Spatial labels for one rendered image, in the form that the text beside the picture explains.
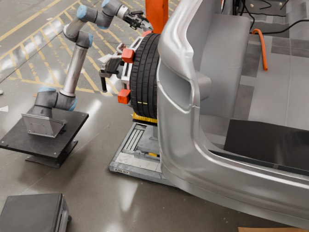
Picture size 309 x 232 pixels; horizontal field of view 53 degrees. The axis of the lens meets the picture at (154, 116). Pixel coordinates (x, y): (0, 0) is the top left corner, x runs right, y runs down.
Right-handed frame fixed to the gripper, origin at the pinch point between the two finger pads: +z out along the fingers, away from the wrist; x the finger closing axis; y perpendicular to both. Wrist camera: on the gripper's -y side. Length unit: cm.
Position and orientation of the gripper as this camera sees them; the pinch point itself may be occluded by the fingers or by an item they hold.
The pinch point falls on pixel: (151, 28)
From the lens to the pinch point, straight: 223.7
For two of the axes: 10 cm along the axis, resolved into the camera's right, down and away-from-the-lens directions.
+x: 4.1, -5.4, -7.3
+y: -3.1, 6.7, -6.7
